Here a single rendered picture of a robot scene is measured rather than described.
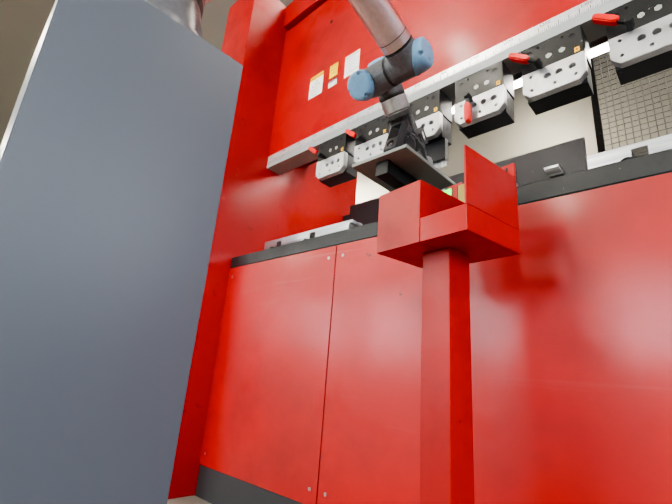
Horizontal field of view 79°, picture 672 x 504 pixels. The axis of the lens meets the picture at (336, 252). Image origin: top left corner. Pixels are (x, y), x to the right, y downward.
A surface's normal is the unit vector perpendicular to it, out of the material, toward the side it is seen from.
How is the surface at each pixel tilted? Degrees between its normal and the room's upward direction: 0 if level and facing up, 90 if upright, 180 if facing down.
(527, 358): 90
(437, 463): 90
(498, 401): 90
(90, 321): 90
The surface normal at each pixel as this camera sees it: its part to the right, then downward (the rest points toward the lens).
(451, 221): -0.78, -0.24
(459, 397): 0.62, -0.18
